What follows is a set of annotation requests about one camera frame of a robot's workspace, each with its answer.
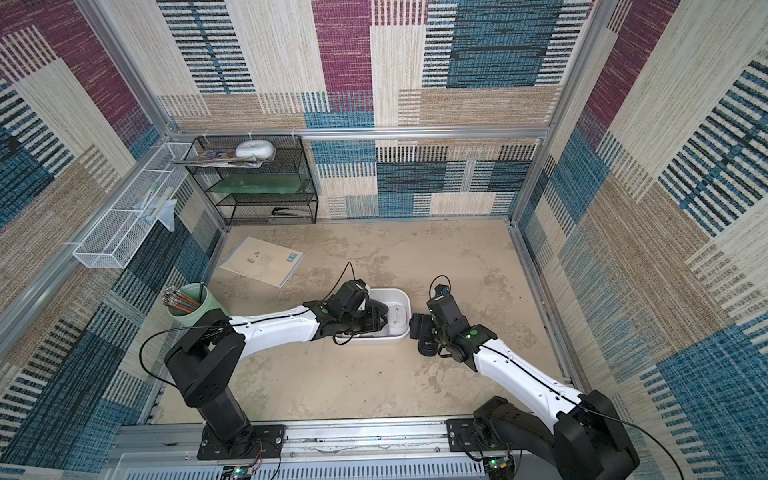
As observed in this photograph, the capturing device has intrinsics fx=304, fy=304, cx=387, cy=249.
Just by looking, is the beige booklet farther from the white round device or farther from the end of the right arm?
the end of the right arm

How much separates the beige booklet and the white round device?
37 centimetres

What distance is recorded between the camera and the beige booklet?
108 centimetres
